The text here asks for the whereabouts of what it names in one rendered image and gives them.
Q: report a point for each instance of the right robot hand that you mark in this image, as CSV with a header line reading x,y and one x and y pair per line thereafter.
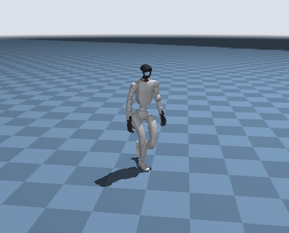
x,y
129,125

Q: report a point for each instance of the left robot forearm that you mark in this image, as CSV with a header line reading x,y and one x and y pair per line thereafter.
x,y
159,106

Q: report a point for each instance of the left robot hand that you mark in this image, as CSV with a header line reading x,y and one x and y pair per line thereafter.
x,y
163,119

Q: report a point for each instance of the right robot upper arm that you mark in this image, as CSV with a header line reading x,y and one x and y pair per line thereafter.
x,y
133,87

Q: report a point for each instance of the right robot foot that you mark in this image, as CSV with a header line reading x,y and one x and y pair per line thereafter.
x,y
143,166

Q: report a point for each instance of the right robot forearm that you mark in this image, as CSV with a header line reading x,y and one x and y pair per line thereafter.
x,y
129,109

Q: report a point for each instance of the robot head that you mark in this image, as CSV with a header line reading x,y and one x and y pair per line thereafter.
x,y
146,68

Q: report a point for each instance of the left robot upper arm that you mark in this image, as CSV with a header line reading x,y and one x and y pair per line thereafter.
x,y
156,91

